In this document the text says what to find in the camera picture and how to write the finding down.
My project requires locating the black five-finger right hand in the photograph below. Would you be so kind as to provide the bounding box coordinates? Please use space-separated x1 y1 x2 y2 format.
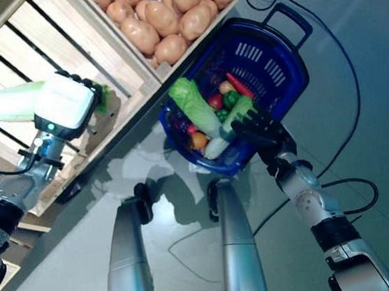
228 101 298 165

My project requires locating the black five-finger left hand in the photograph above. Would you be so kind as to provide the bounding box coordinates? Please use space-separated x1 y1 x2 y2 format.
27 66 110 145

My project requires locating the napa cabbage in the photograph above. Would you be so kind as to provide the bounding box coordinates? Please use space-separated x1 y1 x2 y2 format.
167 73 224 144
0 73 114 126
198 94 259 161

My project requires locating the blue plastic shopping basket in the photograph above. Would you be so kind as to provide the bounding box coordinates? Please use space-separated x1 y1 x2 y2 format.
146 0 328 185

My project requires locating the red chili pepper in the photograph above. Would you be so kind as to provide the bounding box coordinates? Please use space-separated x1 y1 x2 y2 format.
225 70 256 102

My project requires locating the red apple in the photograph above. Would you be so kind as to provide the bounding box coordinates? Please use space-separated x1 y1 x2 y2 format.
207 92 226 112

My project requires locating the light wooden slatted crate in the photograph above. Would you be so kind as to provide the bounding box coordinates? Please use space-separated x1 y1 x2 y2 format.
75 0 285 94
0 0 176 225

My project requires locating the small tan potato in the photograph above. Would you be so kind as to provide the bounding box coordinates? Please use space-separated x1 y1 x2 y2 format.
218 80 235 95

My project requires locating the small orange fruit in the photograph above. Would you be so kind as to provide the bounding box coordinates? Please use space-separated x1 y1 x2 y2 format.
189 131 210 150

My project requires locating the wooden display shelf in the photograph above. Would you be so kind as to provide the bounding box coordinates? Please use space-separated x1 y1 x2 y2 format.
0 0 191 253

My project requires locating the silver left robot leg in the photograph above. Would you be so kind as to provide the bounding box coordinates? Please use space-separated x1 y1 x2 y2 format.
93 181 161 291

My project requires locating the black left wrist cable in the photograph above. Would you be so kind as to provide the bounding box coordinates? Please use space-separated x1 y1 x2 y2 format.
0 154 43 177

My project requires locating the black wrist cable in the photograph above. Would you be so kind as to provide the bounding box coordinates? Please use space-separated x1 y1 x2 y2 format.
320 175 381 218
0 154 43 177

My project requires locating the black floor cable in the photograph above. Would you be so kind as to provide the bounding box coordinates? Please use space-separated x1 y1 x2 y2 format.
246 0 375 236

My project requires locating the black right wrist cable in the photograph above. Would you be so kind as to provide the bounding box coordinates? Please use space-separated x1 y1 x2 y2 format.
320 175 381 218

